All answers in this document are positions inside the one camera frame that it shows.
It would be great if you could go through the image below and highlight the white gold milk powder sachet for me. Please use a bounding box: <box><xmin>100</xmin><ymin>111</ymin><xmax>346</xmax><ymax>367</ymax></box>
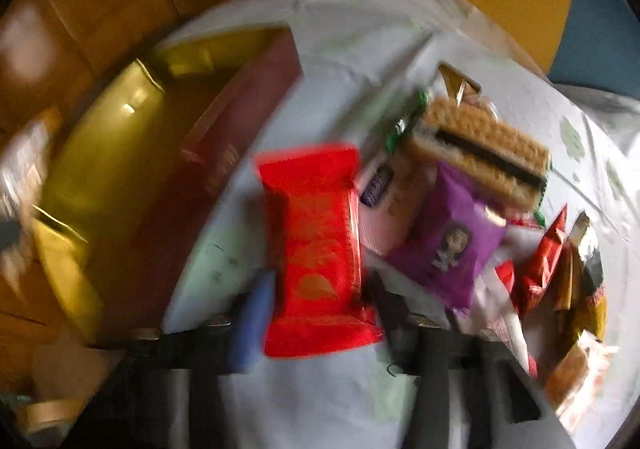
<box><xmin>436</xmin><ymin>61</ymin><xmax>482</xmax><ymax>104</ymax></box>

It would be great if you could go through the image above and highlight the gold and maroon tin box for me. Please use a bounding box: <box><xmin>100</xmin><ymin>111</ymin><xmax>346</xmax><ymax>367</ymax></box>
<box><xmin>34</xmin><ymin>26</ymin><xmax>302</xmax><ymax>346</ymax></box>

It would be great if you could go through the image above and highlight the white green-patterned tablecloth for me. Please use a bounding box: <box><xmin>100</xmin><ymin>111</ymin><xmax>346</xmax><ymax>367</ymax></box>
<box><xmin>167</xmin><ymin>0</ymin><xmax>639</xmax><ymax>448</ymax></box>

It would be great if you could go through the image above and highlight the yellow black snack packet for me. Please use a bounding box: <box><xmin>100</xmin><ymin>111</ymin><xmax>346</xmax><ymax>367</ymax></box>
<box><xmin>552</xmin><ymin>212</ymin><xmax>608</xmax><ymax>347</ymax></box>

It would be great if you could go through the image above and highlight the red snack packet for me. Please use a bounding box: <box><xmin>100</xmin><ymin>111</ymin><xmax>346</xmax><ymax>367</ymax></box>
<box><xmin>255</xmin><ymin>144</ymin><xmax>383</xmax><ymax>359</ymax></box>

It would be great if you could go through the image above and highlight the pink white snack packet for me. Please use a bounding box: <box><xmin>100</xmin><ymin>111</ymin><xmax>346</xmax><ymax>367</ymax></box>
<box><xmin>357</xmin><ymin>151</ymin><xmax>435</xmax><ymax>256</ymax></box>

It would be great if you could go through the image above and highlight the purple snack packet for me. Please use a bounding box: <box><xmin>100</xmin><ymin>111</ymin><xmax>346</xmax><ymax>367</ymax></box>
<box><xmin>385</xmin><ymin>162</ymin><xmax>506</xmax><ymax>313</ymax></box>

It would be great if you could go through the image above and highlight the small red candy packet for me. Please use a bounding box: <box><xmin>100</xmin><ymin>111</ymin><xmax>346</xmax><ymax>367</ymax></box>
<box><xmin>514</xmin><ymin>206</ymin><xmax>567</xmax><ymax>319</ymax></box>

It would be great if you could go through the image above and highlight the orange crumb snack bag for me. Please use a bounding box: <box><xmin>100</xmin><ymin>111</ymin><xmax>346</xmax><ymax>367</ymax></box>
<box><xmin>544</xmin><ymin>330</ymin><xmax>620</xmax><ymax>433</ymax></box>

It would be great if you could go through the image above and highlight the wafer biscuit packet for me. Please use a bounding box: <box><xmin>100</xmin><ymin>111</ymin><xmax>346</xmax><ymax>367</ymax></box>
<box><xmin>385</xmin><ymin>90</ymin><xmax>552</xmax><ymax>214</ymax></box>

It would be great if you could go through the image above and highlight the clear orange nut packet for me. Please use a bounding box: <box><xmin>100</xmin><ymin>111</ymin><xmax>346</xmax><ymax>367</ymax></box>
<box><xmin>1</xmin><ymin>108</ymin><xmax>62</xmax><ymax>299</ymax></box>

